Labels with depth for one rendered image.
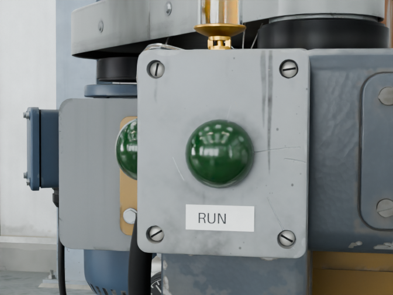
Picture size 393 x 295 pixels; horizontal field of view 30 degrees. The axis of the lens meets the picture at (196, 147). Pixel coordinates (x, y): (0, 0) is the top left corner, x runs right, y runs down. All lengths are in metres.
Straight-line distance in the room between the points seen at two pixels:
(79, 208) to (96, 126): 0.09
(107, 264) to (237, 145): 0.54
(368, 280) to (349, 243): 0.30
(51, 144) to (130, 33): 0.18
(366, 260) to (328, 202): 0.25
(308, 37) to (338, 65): 0.11
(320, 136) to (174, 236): 0.09
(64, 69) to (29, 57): 0.65
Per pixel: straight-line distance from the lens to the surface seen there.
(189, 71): 0.32
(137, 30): 0.69
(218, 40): 0.40
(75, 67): 5.38
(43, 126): 0.81
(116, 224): 0.79
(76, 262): 5.49
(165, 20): 0.64
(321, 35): 0.48
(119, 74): 0.83
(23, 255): 6.08
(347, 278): 0.67
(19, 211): 6.08
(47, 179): 0.82
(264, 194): 0.32
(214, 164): 0.30
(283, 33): 0.49
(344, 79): 0.37
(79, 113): 0.79
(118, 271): 0.83
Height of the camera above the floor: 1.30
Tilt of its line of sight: 3 degrees down
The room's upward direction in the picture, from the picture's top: straight up
